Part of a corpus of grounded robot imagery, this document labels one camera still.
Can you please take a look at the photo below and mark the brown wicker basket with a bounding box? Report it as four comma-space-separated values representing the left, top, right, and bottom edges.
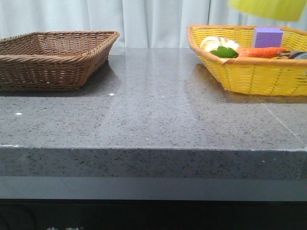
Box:
0, 31, 119, 91

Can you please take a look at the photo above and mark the toy bread roll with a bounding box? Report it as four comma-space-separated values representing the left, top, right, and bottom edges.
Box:
200, 36, 240, 52

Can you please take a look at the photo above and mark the orange toy carrot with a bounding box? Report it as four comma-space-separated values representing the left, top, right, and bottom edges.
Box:
236, 47, 286, 58

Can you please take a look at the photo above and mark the green toy leaf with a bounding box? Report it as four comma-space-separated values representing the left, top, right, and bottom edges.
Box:
210, 46, 238, 58

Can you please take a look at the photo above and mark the yellow wicker basket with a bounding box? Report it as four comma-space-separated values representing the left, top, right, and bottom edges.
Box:
187, 25, 307, 96

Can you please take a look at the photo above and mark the yellow packing tape roll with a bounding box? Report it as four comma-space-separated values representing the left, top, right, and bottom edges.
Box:
228, 0, 307, 22

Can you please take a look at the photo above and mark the black tape roll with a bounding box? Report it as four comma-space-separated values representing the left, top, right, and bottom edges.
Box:
279, 50, 307, 60

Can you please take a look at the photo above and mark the purple foam block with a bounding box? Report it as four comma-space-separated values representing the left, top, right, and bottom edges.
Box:
252, 26, 283, 48

